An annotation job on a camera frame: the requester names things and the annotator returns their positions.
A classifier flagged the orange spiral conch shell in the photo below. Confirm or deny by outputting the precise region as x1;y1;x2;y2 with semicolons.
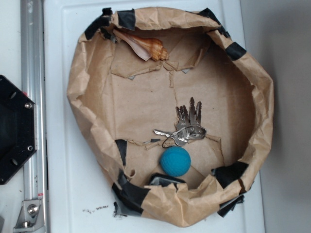
113;29;169;61

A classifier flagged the brown paper bag bin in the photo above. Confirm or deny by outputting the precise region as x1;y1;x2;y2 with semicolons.
67;7;274;227

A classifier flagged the silver key bunch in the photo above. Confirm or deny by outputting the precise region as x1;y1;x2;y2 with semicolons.
154;97;207;148

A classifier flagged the blue foam ball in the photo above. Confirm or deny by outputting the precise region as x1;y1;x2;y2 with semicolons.
160;147;191;177

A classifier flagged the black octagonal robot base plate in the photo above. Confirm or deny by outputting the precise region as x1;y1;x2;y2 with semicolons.
0;75;37;185

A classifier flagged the aluminium extrusion rail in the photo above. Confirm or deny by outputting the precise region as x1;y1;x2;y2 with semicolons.
20;0;50;233

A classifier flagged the metal corner bracket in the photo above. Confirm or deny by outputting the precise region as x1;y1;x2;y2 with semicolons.
13;199;46;233

